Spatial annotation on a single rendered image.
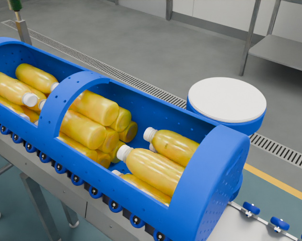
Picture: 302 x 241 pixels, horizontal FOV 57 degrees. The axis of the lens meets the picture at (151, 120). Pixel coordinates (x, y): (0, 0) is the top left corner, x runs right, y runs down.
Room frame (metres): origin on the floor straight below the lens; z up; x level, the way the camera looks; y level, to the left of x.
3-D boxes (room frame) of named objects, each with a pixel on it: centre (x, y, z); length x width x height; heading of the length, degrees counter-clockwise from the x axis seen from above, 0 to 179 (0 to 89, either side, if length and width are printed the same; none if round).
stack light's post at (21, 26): (1.43, 0.67, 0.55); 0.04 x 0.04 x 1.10; 54
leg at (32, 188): (0.82, 0.56, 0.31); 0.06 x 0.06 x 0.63; 54
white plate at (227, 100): (0.84, -0.28, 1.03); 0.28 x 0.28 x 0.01
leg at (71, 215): (0.93, 0.48, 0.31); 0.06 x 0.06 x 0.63; 54
